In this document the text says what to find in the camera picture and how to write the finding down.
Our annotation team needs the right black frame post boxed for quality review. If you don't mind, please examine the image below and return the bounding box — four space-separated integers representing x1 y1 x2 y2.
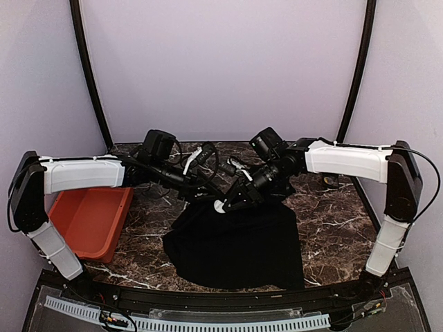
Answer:
336 0 377 142

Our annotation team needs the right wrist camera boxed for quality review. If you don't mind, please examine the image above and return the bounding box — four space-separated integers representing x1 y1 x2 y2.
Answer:
219 157 252 181

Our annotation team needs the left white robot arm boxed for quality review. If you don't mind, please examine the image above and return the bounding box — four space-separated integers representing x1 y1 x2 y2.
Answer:
6 129 223 302

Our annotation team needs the black t-shirt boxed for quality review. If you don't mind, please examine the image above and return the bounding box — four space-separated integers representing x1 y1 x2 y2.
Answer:
163 201 305 290

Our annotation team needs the left black frame post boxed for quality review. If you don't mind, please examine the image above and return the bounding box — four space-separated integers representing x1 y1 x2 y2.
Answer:
69 0 114 150

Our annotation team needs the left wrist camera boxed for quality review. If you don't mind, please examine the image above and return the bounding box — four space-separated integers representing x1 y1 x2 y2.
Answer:
183 145 213 175

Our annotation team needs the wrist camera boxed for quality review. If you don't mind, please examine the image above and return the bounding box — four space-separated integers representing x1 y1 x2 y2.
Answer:
219 157 252 181
183 145 213 175

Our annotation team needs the black frame post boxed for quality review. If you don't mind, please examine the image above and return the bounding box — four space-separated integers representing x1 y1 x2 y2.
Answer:
69 0 114 150
336 0 377 142

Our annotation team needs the white slotted cable duct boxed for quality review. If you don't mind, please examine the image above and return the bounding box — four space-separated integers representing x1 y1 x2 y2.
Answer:
44 295 330 332

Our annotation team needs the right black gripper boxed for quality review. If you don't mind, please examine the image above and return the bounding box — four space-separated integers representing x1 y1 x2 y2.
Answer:
222 156 287 210

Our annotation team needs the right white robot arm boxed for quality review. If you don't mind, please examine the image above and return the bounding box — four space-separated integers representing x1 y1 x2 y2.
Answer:
214 127 424 300

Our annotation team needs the orange plastic bin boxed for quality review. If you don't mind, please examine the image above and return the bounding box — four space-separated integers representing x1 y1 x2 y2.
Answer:
49 187 134 264

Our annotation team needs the black front rail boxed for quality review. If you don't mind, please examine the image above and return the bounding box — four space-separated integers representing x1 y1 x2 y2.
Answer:
27 268 414 320

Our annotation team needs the black display stand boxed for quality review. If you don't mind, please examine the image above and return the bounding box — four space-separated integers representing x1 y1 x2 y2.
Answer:
322 174 340 190

